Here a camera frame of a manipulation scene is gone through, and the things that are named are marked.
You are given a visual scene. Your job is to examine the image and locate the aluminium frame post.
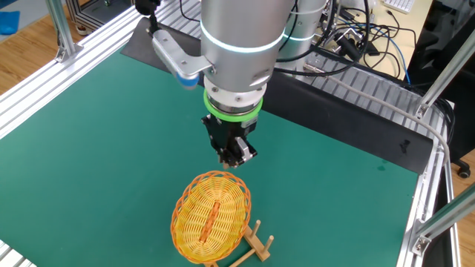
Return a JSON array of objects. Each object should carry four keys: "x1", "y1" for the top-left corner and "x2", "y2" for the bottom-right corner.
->
[
  {"x1": 410, "y1": 192, "x2": 475, "y2": 257},
  {"x1": 415, "y1": 27, "x2": 475, "y2": 119},
  {"x1": 44, "y1": 0, "x2": 85, "y2": 63}
]

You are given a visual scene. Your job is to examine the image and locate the black white striped frame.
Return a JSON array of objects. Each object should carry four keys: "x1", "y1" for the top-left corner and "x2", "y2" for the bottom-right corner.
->
[{"x1": 65, "y1": 0, "x2": 137, "y2": 36}]

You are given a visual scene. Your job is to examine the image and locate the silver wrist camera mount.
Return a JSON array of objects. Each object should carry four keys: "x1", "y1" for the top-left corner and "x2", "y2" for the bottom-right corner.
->
[{"x1": 151, "y1": 28, "x2": 216, "y2": 92}]

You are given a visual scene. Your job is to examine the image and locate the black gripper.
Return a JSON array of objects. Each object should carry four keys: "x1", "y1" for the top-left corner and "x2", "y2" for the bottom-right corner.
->
[{"x1": 201, "y1": 113, "x2": 259, "y2": 171}]

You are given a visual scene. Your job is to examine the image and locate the black office chair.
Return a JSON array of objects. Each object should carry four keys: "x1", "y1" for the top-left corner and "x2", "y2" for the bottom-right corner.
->
[{"x1": 407, "y1": 0, "x2": 475, "y2": 179}]

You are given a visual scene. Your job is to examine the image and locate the green table mat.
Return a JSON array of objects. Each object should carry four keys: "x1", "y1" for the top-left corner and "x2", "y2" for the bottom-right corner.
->
[{"x1": 0, "y1": 47, "x2": 420, "y2": 267}]

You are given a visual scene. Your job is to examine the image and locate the blue cable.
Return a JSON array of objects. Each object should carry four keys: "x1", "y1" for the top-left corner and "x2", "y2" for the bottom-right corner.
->
[{"x1": 333, "y1": 16, "x2": 412, "y2": 85}]

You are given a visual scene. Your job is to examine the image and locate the beige wooden desk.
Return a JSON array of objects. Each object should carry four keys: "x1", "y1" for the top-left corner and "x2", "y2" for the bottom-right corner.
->
[{"x1": 333, "y1": 0, "x2": 433, "y2": 81}]

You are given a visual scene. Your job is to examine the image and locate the orange yellow woven basket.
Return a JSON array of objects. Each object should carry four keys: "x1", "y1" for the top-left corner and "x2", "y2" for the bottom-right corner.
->
[{"x1": 170, "y1": 170, "x2": 252, "y2": 265}]

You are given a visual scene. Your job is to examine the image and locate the wooden dish rack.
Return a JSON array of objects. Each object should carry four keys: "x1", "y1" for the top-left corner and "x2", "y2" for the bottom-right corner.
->
[{"x1": 203, "y1": 219, "x2": 275, "y2": 267}]

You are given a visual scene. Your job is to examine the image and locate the white computer keyboard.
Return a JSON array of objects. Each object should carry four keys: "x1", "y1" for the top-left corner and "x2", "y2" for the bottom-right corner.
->
[{"x1": 384, "y1": 0, "x2": 416, "y2": 14}]

